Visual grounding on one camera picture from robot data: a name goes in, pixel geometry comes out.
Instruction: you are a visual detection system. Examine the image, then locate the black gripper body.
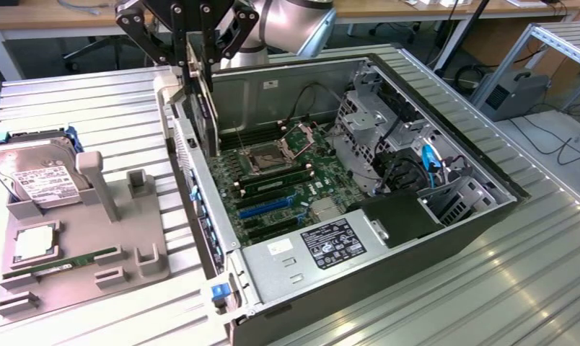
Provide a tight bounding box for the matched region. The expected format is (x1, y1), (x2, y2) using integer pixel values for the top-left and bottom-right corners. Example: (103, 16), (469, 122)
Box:
(144, 0), (236, 37)

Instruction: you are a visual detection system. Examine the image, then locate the graphics card with metal bracket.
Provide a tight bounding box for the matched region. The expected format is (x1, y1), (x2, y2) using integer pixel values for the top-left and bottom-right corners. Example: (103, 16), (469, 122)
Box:
(182, 32), (223, 159)

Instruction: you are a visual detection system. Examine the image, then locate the black office chair base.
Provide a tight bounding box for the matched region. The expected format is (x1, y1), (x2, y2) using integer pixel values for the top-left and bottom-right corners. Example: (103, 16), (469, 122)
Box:
(60, 34), (171, 71)

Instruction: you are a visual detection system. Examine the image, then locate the black RAM slot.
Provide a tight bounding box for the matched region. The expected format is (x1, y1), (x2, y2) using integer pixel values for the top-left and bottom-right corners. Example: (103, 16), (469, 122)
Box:
(219, 124), (285, 138)
(220, 133), (287, 151)
(219, 128), (285, 143)

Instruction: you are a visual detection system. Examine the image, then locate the thin metal locking lever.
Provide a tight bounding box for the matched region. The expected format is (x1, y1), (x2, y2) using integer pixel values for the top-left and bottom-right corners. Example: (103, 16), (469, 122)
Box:
(234, 120), (247, 154)

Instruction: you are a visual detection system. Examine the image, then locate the blue plastic disk caddy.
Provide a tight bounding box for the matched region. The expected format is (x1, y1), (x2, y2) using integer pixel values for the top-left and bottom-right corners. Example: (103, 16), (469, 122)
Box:
(0, 123), (87, 170)

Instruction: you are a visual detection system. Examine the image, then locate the metal socket cover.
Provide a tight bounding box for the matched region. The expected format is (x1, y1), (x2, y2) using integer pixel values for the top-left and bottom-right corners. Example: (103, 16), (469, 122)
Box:
(278, 122), (318, 161)

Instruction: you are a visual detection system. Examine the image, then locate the CPU socket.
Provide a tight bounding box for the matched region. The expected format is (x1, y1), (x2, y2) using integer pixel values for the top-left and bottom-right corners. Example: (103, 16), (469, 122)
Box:
(243, 142), (295, 177)

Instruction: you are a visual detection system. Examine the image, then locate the silver metal disk bay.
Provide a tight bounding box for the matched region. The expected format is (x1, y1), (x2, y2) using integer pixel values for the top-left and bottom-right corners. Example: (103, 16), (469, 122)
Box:
(335, 89), (433, 152)

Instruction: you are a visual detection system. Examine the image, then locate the silver hard disk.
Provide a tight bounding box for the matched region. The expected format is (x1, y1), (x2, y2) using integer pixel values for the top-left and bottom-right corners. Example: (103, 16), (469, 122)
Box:
(0, 131), (88, 210)

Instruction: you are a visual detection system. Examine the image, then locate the long black expansion slot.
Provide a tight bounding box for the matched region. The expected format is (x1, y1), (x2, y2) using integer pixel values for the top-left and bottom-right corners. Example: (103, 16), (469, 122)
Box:
(234, 192), (291, 210)
(243, 218), (297, 235)
(247, 226), (302, 243)

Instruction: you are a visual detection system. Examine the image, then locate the green motherboard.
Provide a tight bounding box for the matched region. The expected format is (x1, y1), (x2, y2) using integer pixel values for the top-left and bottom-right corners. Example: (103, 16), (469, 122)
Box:
(198, 120), (374, 247)

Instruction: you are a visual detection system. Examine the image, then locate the silver finned chipset heatsink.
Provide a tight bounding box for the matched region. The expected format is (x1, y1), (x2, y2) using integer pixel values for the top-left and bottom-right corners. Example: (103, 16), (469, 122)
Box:
(311, 200), (343, 221)

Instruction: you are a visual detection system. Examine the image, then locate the grey plastic parts rack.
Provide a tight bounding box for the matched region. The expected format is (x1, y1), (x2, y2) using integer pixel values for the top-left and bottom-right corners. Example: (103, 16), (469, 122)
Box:
(0, 150), (174, 327)

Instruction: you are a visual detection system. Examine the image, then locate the silver CPU chip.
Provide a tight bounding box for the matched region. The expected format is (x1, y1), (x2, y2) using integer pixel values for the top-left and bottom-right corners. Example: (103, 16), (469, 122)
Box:
(15, 226), (60, 262)

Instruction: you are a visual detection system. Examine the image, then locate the black plastic air shroud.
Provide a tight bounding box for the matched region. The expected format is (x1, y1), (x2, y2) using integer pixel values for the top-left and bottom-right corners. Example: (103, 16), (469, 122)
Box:
(359, 189), (447, 249)

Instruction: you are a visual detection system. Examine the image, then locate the silver power supply unit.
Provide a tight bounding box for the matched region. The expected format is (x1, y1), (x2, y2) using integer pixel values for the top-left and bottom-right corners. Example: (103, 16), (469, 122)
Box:
(230, 208), (391, 307)

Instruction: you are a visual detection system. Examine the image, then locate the green RAM stick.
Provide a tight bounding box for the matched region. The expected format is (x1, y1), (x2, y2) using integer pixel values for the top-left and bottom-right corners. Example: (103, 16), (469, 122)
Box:
(3, 247), (120, 280)

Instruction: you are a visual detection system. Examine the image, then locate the perforated metal disk bay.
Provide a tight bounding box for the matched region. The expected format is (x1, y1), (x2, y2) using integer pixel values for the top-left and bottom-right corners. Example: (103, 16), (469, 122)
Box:
(417, 169), (517, 226)

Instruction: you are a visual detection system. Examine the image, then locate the open black PC case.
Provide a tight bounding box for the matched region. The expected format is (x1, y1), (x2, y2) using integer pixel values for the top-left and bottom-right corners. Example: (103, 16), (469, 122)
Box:
(154, 53), (532, 346)

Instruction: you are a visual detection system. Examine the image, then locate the light blue network cable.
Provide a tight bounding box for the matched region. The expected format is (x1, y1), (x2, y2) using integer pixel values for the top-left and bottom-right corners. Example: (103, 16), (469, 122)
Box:
(58, 0), (111, 15)

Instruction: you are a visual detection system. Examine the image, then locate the black cable coil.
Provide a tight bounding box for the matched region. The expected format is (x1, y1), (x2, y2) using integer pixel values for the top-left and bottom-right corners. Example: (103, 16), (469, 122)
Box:
(454, 63), (488, 91)

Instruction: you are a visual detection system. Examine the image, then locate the black wire bundle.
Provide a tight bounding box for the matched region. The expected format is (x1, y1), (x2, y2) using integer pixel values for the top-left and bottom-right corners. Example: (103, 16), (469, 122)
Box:
(371, 149), (435, 198)

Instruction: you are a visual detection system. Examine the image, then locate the blue SATA wire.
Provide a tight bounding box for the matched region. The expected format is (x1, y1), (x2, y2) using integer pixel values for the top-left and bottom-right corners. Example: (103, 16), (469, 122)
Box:
(419, 143), (439, 188)

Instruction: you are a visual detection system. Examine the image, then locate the grey box with handle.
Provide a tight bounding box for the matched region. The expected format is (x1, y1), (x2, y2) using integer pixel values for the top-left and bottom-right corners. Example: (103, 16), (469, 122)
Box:
(471, 70), (554, 122)

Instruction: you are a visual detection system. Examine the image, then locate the aluminium profile frame table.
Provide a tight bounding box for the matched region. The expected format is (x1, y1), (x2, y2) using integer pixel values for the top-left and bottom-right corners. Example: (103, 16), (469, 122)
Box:
(470, 19), (580, 112)

